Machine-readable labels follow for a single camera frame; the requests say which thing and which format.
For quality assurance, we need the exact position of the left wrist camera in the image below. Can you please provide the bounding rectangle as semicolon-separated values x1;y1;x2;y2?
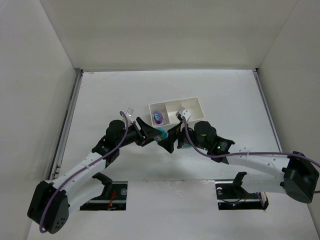
125;108;134;118

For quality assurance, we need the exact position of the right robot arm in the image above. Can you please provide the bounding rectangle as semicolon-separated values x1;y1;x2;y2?
155;121;320;204

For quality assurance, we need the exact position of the aluminium rail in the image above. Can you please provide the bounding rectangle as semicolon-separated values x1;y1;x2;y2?
252;68;282;153
46;68;83;180

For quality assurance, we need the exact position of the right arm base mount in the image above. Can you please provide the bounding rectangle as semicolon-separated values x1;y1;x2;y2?
215;172;269;211

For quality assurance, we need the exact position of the white divided plastic container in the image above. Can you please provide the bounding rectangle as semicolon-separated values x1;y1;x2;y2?
149;97;204;128

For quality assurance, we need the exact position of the purple curved lego brick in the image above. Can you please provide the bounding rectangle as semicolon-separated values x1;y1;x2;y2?
153;111;164;125

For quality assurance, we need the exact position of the left aluminium rail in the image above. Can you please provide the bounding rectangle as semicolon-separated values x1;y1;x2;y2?
46;68;83;180

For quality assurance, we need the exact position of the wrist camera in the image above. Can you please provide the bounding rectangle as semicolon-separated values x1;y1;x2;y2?
125;108;134;118
175;107;192;123

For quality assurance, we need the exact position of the right aluminium rail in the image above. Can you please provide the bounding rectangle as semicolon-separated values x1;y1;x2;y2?
252;68;282;153

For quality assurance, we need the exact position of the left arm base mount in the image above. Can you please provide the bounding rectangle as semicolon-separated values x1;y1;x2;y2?
80;173;128;211

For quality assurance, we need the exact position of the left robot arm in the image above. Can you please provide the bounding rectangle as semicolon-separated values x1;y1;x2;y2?
27;116;162;234

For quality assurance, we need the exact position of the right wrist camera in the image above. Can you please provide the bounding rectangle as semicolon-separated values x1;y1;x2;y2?
175;107;192;123

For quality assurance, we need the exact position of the long teal lego brick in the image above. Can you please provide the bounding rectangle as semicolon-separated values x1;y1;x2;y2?
177;138;192;149

